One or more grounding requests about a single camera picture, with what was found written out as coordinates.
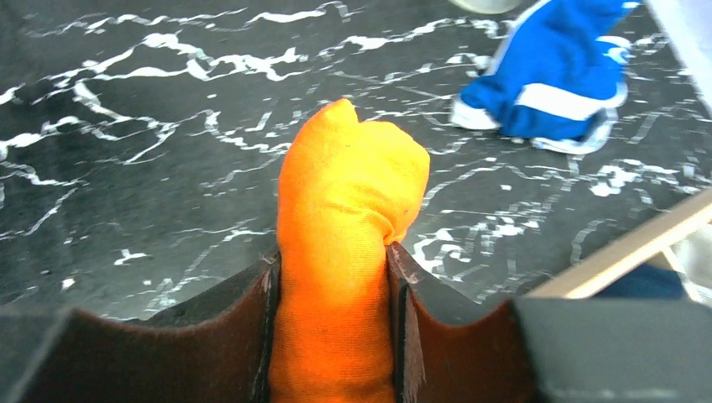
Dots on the navy rolled cloth lower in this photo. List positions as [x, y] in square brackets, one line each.
[648, 282]

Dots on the orange underwear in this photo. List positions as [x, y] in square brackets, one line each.
[347, 190]

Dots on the wooden compartment organizer box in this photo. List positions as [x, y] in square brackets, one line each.
[650, 243]

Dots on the clear tape roll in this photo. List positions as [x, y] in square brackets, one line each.
[487, 6]

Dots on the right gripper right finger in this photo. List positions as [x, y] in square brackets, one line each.
[542, 350]

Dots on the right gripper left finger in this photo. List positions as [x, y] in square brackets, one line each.
[213, 347]

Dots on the blue underwear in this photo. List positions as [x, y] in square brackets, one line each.
[557, 80]

